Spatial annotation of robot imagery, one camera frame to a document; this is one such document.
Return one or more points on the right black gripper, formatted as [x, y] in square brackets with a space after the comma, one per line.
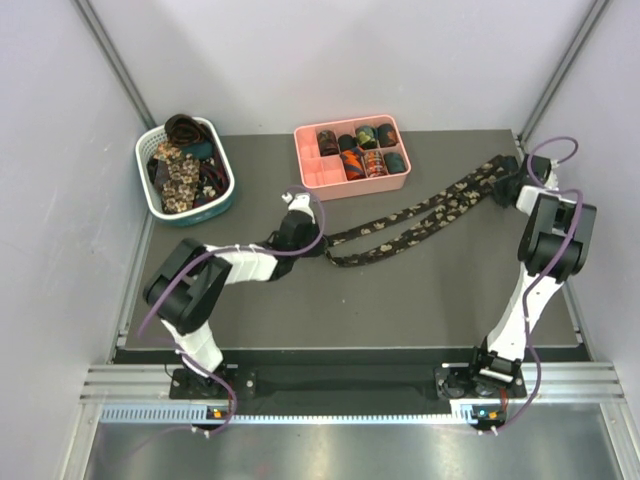
[498, 190]

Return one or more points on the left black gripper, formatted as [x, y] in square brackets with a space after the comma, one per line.
[317, 250]

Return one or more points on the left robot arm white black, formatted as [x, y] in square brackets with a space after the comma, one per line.
[183, 292]

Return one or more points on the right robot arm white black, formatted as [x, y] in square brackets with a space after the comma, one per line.
[554, 247]

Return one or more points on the rolled orange navy striped tie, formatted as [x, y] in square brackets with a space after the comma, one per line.
[352, 164]

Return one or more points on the teal white laundry basket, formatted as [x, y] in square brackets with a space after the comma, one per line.
[216, 188]

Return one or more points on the rolled maroon patterned tie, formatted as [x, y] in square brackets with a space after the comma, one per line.
[327, 143]

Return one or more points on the pink divided organizer box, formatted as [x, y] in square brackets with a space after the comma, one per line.
[325, 175]

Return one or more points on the rolled red multicolour tie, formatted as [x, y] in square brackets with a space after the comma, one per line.
[374, 164]

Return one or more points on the rolled black tie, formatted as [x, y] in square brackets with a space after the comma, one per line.
[347, 142]

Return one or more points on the rolled green yellow tie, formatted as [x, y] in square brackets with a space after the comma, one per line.
[366, 137]

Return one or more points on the rolled dark teal tie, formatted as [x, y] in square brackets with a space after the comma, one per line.
[395, 163]

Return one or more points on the dark grey table mat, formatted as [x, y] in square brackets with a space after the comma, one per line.
[448, 291]

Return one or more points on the rolled dark green tie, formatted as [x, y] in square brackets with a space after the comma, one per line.
[387, 136]

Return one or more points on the brown patterned tie in basket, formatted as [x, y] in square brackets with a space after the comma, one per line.
[183, 131]

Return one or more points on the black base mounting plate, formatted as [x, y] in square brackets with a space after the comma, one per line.
[332, 382]

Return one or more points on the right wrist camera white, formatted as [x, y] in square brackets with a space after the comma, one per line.
[552, 182]

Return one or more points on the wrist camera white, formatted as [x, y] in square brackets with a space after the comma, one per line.
[552, 182]
[299, 202]

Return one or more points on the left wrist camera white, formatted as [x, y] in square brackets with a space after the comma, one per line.
[299, 202]

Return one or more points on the aluminium frame rail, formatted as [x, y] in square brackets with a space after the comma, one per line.
[141, 394]

